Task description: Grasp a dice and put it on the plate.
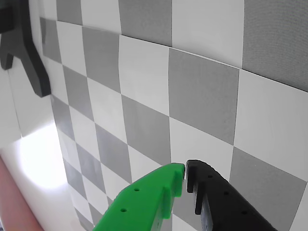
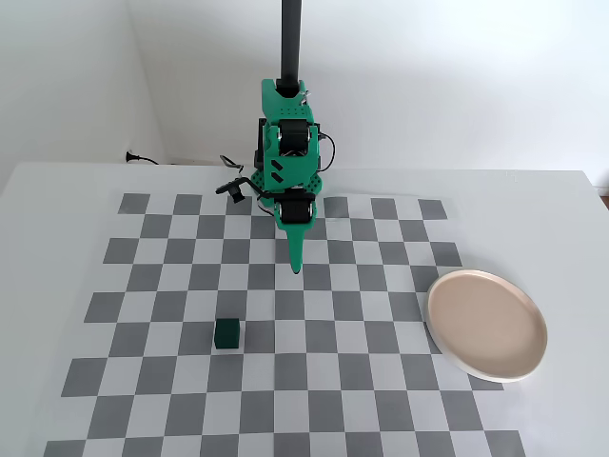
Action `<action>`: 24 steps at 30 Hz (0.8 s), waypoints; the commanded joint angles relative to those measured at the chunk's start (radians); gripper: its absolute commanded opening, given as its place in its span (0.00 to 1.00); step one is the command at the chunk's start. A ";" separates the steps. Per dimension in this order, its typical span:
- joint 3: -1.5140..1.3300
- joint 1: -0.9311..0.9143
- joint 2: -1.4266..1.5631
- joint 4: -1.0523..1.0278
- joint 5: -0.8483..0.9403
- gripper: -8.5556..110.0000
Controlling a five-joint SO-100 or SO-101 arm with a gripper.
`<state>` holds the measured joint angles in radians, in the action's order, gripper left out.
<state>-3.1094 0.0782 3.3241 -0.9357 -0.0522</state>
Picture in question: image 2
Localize green gripper with motor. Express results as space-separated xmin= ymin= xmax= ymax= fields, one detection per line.
xmin=273 ymin=188 xmax=322 ymax=277

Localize dark green dice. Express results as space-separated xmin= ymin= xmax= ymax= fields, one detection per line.
xmin=213 ymin=317 xmax=241 ymax=352

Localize beige round plate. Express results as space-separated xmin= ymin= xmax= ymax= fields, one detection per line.
xmin=424 ymin=268 xmax=549 ymax=384

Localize black table clamp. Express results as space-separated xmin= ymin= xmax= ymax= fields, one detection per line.
xmin=252 ymin=117 xmax=268 ymax=169

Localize grey checkerboard mat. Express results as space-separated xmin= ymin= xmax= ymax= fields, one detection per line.
xmin=44 ymin=191 xmax=527 ymax=457

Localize black vertical pole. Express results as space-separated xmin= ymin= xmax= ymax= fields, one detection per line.
xmin=280 ymin=0 xmax=305 ymax=92

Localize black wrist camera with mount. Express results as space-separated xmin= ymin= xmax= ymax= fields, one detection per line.
xmin=215 ymin=176 xmax=250 ymax=205

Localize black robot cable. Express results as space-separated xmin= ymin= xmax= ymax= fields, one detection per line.
xmin=317 ymin=131 xmax=338 ymax=173

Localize black wall plug with cable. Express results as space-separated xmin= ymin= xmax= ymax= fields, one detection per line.
xmin=125 ymin=149 xmax=162 ymax=167

